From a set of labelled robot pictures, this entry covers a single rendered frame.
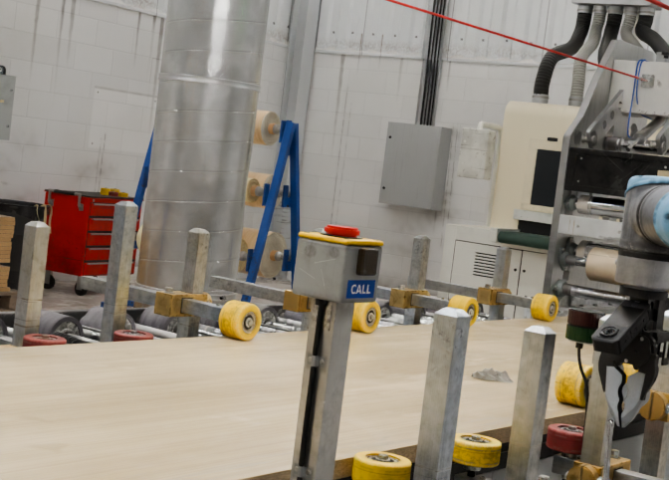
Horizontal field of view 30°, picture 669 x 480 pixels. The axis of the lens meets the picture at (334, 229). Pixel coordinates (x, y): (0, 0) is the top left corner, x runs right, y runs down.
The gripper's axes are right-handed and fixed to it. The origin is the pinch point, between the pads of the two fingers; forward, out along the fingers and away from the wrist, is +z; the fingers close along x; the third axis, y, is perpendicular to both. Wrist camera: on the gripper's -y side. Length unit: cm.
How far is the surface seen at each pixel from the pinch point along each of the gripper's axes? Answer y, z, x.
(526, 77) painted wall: 857, -132, 497
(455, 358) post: -40.4, -10.4, 6.1
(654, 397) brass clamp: 30.9, 0.7, 7.3
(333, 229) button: -68, -26, 8
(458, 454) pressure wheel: -14.6, 8.2, 18.7
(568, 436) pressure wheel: 10.6, 6.8, 12.9
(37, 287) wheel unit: -17, -2, 115
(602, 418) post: 8.6, 2.2, 6.6
